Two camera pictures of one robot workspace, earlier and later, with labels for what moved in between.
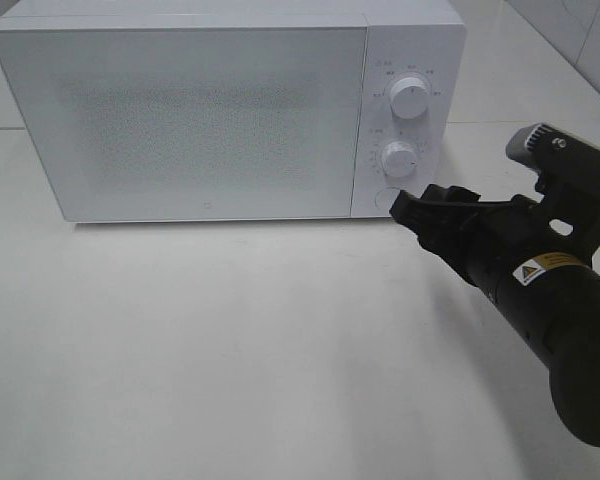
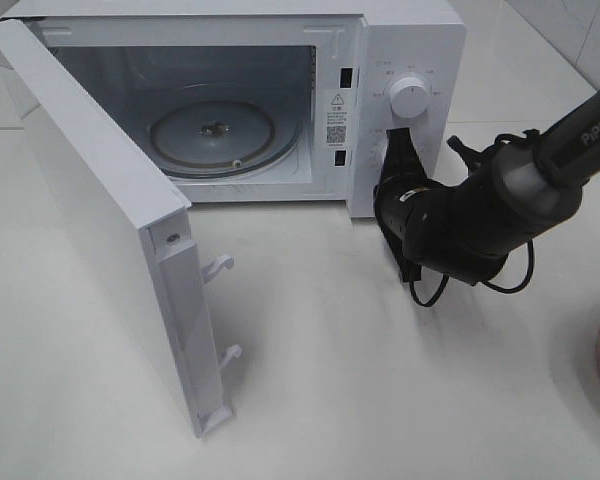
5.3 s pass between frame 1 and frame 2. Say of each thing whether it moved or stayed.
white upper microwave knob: stayed
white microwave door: moved
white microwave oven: stayed
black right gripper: moved
